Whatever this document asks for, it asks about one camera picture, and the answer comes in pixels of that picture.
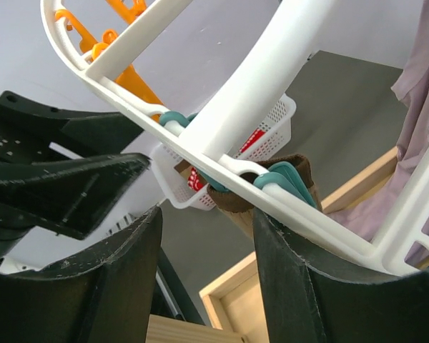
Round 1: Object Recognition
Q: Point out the white perforated plastic basket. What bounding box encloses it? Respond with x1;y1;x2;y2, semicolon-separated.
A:
151;94;297;211

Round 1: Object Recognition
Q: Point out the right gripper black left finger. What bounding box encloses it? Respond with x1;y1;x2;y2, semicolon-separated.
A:
0;207;162;342

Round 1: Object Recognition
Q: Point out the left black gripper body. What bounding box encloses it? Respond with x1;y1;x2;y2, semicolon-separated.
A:
0;91;143;164

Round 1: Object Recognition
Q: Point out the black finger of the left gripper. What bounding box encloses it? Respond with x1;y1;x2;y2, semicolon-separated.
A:
0;153;150;239

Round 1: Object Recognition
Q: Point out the mauve cloth on hanger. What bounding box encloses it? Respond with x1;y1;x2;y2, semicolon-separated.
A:
337;0;429;267

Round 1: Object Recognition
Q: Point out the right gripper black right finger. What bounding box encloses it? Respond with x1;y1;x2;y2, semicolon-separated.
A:
252;207;429;343

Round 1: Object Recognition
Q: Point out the red santa christmas sock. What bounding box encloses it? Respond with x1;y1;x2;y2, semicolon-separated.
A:
187;129;265;192

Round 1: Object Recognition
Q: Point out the wooden drying rack stand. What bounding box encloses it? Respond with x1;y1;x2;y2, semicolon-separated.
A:
144;146;429;343

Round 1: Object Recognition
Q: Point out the white oval clip hanger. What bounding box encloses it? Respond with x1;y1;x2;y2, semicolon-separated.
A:
40;1;429;276

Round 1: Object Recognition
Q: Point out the brown sock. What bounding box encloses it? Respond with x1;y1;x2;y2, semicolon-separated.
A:
174;160;192;179
206;154;322;239

